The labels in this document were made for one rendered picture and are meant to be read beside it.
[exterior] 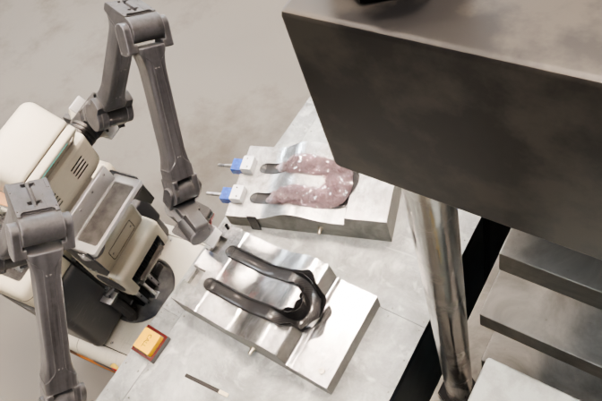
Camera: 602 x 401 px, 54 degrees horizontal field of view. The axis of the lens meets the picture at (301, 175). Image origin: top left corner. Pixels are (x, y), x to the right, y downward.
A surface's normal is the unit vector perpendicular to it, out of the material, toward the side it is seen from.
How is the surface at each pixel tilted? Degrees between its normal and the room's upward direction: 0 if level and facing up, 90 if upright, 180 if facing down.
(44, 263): 74
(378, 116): 90
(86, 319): 90
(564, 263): 0
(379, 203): 0
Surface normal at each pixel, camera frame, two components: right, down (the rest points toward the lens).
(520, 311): -0.25, -0.55
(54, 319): 0.61, 0.29
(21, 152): 0.41, -0.27
